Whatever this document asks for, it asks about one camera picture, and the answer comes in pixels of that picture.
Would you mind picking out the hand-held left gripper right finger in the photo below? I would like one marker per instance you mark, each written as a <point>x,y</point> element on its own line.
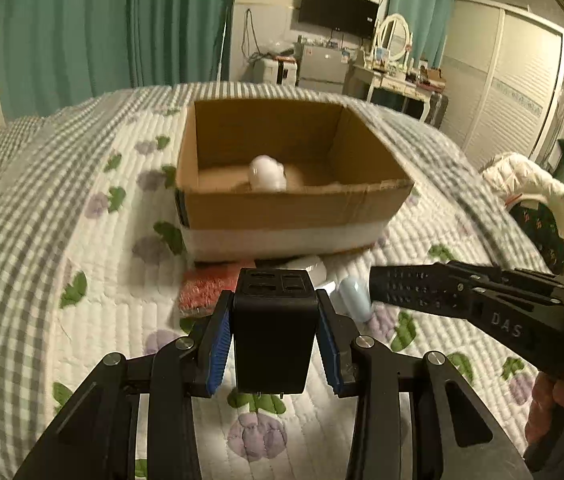
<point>330,356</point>

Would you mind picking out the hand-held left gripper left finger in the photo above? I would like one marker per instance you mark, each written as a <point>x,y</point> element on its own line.
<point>216,356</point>

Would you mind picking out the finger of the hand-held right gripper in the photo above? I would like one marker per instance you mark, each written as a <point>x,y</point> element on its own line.
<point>412,287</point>

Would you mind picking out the black power adapter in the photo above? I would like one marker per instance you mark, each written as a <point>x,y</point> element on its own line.
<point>272,330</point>

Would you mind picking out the brown cardboard box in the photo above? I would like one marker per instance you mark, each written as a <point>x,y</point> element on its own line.
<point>282,215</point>

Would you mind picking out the person's right hand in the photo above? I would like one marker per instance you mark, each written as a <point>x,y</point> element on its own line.
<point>554,405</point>

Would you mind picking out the light blue bottle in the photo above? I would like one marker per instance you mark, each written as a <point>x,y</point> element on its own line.
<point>354,297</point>

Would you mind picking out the red mesh scrubber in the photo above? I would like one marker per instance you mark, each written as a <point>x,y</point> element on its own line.
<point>204,290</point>

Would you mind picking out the white tube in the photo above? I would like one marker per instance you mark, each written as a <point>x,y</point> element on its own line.
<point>309,266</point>

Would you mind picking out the dark floral cloth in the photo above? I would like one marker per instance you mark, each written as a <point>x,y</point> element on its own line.
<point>547,240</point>

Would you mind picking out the white padded jacket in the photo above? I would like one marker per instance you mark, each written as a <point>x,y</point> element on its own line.
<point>527,175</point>

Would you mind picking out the white round object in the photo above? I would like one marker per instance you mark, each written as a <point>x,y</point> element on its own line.
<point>267,172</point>

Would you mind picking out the floral checked quilt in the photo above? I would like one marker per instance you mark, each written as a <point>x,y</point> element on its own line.
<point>62,240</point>

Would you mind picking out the white dressing table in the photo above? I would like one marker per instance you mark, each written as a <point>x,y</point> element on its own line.
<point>387,80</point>

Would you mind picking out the white sliding wardrobe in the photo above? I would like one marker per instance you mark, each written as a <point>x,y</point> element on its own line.
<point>507,85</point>

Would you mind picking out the grey small fridge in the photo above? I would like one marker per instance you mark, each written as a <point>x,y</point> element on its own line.
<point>319,67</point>

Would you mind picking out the white oval vanity mirror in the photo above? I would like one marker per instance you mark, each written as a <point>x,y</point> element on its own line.
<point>393,37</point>

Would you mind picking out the white appliance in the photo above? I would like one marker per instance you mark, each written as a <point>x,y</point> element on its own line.
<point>274,70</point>

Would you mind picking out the green curtain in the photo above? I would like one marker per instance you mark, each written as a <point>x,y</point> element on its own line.
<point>182,20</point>
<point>62,35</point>
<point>422,5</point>

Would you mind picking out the black wall television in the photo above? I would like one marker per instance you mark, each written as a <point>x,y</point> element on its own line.
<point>337,7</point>

